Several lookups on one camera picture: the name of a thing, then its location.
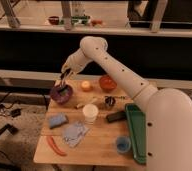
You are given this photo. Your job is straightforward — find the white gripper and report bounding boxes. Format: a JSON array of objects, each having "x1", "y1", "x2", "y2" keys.
[{"x1": 60, "y1": 55, "x2": 79, "y2": 81}]

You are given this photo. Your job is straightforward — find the green brush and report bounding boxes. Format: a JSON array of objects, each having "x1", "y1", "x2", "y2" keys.
[{"x1": 58, "y1": 80, "x2": 68, "y2": 93}]

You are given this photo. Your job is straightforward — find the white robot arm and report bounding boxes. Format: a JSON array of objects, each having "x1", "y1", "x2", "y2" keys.
[{"x1": 62, "y1": 36, "x2": 192, "y2": 171}]

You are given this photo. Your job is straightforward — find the purple bowl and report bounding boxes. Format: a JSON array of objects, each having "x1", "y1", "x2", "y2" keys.
[{"x1": 50, "y1": 85, "x2": 73, "y2": 105}]

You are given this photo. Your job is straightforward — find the orange bowl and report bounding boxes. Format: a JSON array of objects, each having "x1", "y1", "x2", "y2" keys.
[{"x1": 99, "y1": 75, "x2": 117, "y2": 92}]

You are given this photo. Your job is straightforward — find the dark red background bowl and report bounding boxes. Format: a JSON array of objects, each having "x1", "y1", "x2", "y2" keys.
[{"x1": 48, "y1": 16, "x2": 59, "y2": 25}]

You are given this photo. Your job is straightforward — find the orange round fruit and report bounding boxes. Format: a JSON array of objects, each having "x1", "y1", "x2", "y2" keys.
[{"x1": 81, "y1": 81, "x2": 92, "y2": 92}]

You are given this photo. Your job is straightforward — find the yellow banana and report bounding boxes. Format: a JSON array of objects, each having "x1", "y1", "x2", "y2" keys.
[{"x1": 75, "y1": 97, "x2": 98, "y2": 109}]

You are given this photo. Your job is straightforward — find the white paper cup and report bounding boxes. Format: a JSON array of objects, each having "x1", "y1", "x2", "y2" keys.
[{"x1": 82, "y1": 104, "x2": 99, "y2": 123}]

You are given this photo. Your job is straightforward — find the blue sponge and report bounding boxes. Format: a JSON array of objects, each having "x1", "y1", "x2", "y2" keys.
[{"x1": 48, "y1": 114, "x2": 68, "y2": 129}]

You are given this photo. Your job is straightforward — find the green background object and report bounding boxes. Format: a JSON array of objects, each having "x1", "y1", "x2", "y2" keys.
[{"x1": 72, "y1": 15, "x2": 90, "y2": 25}]

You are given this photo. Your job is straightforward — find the wooden table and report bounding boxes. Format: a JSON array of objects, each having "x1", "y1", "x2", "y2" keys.
[{"x1": 34, "y1": 80, "x2": 145, "y2": 171}]

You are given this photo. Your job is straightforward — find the light blue cloth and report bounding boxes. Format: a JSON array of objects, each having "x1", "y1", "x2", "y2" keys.
[{"x1": 62, "y1": 121, "x2": 89, "y2": 148}]

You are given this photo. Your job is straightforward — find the orange background object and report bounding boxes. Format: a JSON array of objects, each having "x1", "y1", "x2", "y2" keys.
[{"x1": 91, "y1": 20, "x2": 103, "y2": 26}]

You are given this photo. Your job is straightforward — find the black rectangular block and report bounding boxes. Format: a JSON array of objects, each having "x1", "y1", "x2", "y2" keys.
[{"x1": 106, "y1": 111, "x2": 126, "y2": 123}]

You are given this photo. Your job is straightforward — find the red chili pepper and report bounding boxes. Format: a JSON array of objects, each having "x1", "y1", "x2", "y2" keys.
[{"x1": 46, "y1": 136, "x2": 67, "y2": 156}]

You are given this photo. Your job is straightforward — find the green plastic tray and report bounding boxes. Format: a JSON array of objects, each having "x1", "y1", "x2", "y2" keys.
[{"x1": 125, "y1": 103, "x2": 146, "y2": 165}]

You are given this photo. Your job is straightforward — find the blue plastic cup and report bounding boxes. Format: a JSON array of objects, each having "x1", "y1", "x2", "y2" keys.
[{"x1": 115, "y1": 136, "x2": 131, "y2": 154}]

